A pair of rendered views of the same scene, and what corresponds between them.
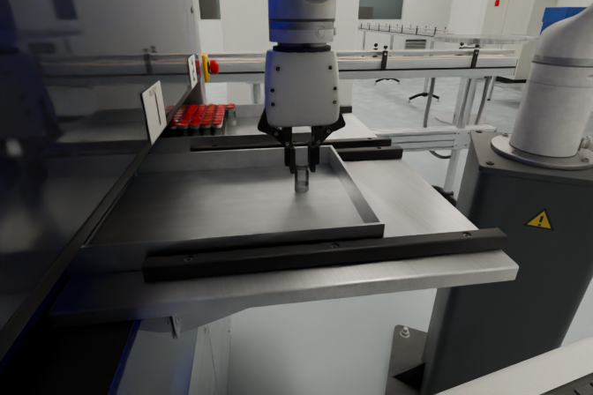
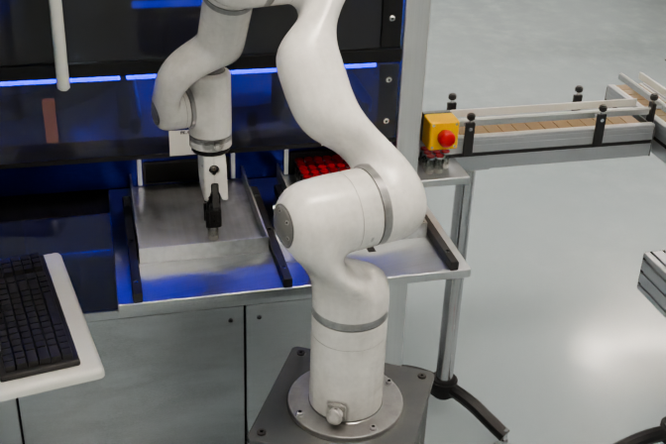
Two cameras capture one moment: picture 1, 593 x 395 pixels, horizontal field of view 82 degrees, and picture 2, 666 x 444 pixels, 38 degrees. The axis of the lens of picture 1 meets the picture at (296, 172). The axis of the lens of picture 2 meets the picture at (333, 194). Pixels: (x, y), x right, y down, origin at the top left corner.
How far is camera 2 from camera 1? 201 cm
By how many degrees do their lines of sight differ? 73
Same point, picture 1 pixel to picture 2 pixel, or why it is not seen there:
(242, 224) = (168, 221)
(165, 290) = (117, 209)
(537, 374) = (82, 338)
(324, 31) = (193, 143)
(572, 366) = (84, 350)
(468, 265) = (121, 288)
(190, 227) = (166, 207)
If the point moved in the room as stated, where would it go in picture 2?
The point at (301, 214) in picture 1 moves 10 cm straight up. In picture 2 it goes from (178, 239) to (176, 196)
